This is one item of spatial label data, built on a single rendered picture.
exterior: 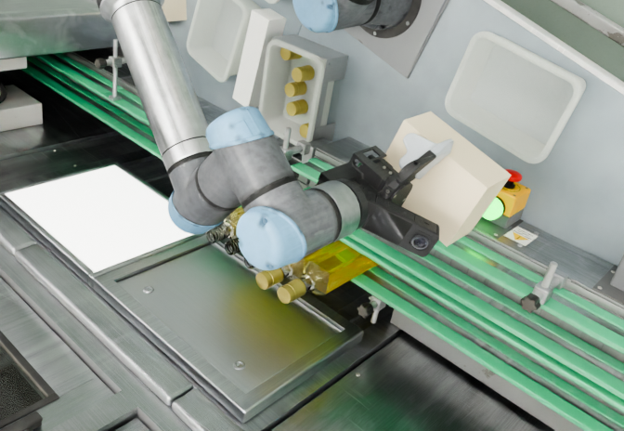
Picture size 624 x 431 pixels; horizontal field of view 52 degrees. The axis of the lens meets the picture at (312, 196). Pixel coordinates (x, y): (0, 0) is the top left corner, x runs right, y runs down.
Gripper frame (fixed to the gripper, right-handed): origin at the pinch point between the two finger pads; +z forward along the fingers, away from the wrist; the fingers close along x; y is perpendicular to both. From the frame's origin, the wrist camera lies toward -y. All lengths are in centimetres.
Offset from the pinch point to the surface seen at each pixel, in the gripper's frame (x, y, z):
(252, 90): 32, 63, 29
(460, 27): -8.8, 23.8, 35.4
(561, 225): 10.9, -14.5, 35.6
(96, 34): 50, 118, 21
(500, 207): 11.1, -5.1, 26.2
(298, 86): 23, 51, 30
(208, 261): 57, 36, 2
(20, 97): 78, 129, 6
